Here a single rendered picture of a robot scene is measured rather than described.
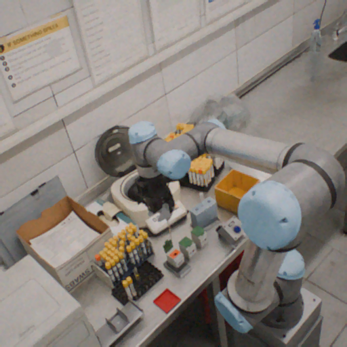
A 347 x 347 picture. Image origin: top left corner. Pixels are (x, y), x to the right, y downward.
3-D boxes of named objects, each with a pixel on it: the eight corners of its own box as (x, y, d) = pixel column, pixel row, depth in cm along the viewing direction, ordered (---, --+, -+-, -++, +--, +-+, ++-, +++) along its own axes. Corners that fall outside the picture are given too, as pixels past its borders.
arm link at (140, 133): (138, 140, 110) (120, 128, 116) (146, 173, 117) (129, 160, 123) (162, 126, 113) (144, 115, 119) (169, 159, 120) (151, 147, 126)
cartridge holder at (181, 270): (181, 278, 151) (179, 272, 149) (163, 266, 157) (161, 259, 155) (191, 268, 154) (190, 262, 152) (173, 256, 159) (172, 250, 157)
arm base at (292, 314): (314, 309, 128) (318, 289, 121) (276, 338, 122) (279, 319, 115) (277, 276, 138) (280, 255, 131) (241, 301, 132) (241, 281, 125)
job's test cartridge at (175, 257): (177, 272, 152) (175, 260, 148) (168, 265, 155) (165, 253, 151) (185, 264, 154) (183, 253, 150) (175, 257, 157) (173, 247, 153)
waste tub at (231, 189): (242, 217, 169) (242, 199, 163) (215, 205, 177) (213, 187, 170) (261, 198, 176) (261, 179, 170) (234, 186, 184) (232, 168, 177)
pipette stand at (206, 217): (201, 235, 165) (198, 217, 159) (190, 226, 170) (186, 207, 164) (220, 221, 169) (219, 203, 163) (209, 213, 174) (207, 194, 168)
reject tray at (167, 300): (167, 314, 142) (166, 312, 141) (152, 302, 146) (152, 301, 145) (181, 299, 145) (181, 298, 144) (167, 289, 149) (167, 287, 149)
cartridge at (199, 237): (201, 249, 160) (199, 237, 156) (192, 243, 163) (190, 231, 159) (209, 242, 162) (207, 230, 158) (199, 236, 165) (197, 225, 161)
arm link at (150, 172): (148, 148, 126) (168, 157, 121) (151, 160, 129) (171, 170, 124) (129, 161, 122) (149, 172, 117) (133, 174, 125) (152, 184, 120)
